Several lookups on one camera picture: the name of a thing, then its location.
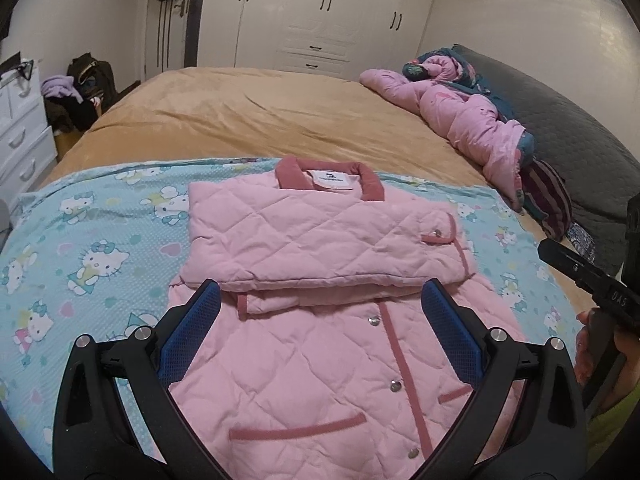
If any black plastic hanger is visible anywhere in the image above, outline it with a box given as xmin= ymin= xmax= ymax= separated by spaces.
xmin=9 ymin=59 xmax=36 ymax=83

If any black backpack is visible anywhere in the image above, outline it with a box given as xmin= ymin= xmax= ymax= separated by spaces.
xmin=67 ymin=52 xmax=118 ymax=111

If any white door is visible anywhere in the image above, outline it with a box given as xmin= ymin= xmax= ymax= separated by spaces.
xmin=142 ymin=0 xmax=201 ymax=81

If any dark striped pillow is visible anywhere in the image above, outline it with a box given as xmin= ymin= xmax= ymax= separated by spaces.
xmin=520 ymin=160 xmax=573 ymax=241

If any blue floral cloth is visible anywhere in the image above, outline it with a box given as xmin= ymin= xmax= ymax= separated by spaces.
xmin=565 ymin=222 xmax=598 ymax=261

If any purple garment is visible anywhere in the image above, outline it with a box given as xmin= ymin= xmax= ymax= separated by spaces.
xmin=41 ymin=75 xmax=86 ymax=103

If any person's right hand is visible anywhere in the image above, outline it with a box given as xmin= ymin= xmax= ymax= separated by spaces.
xmin=574 ymin=310 xmax=640 ymax=387

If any pink quilted jacket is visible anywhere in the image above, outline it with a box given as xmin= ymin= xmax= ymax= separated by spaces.
xmin=167 ymin=156 xmax=526 ymax=480

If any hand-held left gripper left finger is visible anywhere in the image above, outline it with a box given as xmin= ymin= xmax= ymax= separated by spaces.
xmin=52 ymin=278 xmax=237 ymax=480

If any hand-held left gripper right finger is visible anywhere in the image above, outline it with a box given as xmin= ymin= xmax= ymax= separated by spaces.
xmin=420 ymin=278 xmax=589 ymax=480

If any person's right forearm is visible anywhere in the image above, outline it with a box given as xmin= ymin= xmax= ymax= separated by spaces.
xmin=586 ymin=360 xmax=640 ymax=467

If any white wardrobe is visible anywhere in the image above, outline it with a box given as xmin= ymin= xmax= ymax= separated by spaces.
xmin=197 ymin=0 xmax=443 ymax=81

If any white drawer chest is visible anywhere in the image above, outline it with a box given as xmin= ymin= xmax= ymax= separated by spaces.
xmin=0 ymin=52 xmax=58 ymax=196

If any grey quilted headboard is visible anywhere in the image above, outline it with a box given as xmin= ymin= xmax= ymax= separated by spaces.
xmin=417 ymin=44 xmax=640 ymax=273

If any bed with tan sheet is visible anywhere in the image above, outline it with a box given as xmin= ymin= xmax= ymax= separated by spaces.
xmin=37 ymin=66 xmax=591 ymax=311

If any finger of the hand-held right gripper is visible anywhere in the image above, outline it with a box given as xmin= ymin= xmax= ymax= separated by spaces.
xmin=539 ymin=239 xmax=596 ymax=293

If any pile of dark clothes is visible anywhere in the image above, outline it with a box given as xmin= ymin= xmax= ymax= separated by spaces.
xmin=44 ymin=95 xmax=101 ymax=133

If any cartoon printed blue blanket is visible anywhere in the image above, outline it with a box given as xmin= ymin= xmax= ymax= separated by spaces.
xmin=0 ymin=156 xmax=583 ymax=461

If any pile of pink clothes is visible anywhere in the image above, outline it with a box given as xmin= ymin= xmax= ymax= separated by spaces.
xmin=359 ymin=52 xmax=536 ymax=211

